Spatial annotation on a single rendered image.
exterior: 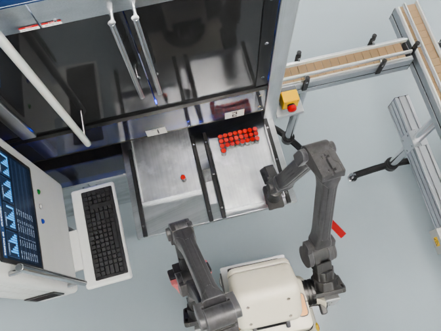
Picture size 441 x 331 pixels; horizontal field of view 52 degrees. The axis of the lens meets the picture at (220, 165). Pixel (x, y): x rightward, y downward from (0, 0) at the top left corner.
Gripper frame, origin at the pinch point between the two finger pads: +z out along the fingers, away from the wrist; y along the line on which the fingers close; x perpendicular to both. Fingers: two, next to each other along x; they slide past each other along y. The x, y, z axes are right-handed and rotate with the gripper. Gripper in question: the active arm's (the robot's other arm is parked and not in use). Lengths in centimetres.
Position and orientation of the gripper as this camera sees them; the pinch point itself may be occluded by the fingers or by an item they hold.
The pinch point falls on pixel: (272, 201)
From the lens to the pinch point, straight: 194.5
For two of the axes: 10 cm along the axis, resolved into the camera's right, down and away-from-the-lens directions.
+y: -2.3, -9.2, 3.2
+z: 0.3, 3.3, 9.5
